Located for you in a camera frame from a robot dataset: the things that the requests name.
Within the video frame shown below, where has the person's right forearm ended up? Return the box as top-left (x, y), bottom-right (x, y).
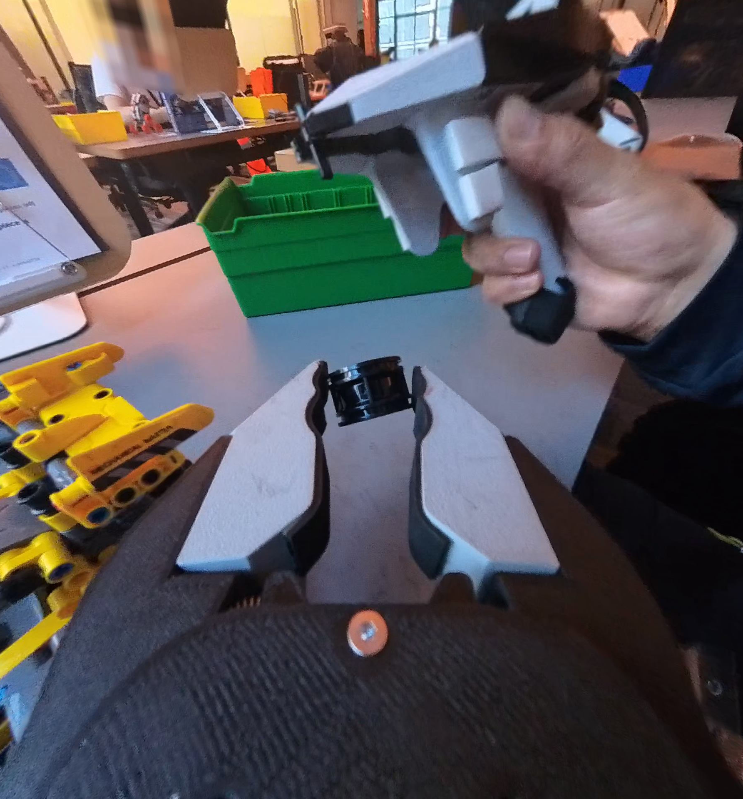
top-left (599, 206), bottom-right (743, 409)

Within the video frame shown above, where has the green plastic storage box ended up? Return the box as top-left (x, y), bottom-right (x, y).
top-left (195, 170), bottom-right (475, 318)

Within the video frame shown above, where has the white monitor with stand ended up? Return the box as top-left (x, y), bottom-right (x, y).
top-left (0, 15), bottom-right (134, 370)

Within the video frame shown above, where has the yellow grey toy robot model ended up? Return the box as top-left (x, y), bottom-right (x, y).
top-left (0, 342), bottom-right (216, 775)

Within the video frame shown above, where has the yellow plastic bin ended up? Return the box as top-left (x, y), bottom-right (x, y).
top-left (233, 94), bottom-right (290, 121)
top-left (53, 111), bottom-right (129, 146)

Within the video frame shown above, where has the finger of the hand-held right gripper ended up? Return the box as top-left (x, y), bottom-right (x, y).
top-left (293, 31), bottom-right (496, 154)
top-left (370, 149), bottom-right (447, 258)

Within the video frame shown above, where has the background work table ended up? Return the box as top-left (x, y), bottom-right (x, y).
top-left (75, 115), bottom-right (303, 238)

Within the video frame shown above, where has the brown cardboard box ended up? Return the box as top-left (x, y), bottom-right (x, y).
top-left (174, 26), bottom-right (240, 97)

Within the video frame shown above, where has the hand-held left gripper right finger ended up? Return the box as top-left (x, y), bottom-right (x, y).
top-left (409, 365), bottom-right (561, 603)

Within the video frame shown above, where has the black toy wheel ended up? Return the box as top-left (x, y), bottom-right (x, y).
top-left (328, 356), bottom-right (413, 428)

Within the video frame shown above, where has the person's right hand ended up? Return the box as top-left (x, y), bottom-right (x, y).
top-left (462, 97), bottom-right (741, 342)

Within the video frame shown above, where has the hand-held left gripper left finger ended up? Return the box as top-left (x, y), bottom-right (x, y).
top-left (176, 360), bottom-right (331, 574)

